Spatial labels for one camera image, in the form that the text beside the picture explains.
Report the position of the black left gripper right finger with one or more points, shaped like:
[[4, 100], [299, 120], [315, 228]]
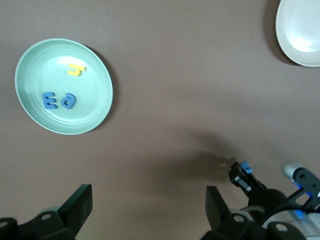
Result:
[[217, 212]]

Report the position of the blue foam capital W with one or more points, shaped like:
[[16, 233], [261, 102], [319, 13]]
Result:
[[246, 167]]

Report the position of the beige plate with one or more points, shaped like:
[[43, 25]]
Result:
[[300, 32]]

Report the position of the yellow foam letter y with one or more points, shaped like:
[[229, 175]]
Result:
[[75, 71]]

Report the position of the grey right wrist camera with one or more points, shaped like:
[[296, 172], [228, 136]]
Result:
[[305, 180]]

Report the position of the blue foam letter a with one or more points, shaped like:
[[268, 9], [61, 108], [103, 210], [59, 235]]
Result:
[[68, 105]]

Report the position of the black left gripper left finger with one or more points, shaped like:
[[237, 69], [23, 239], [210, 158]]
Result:
[[75, 215]]

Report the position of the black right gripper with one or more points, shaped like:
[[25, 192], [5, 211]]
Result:
[[272, 197]]

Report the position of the green plate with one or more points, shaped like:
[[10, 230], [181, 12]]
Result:
[[82, 112]]

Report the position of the blue foam letter m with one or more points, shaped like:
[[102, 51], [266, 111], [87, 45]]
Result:
[[50, 101]]

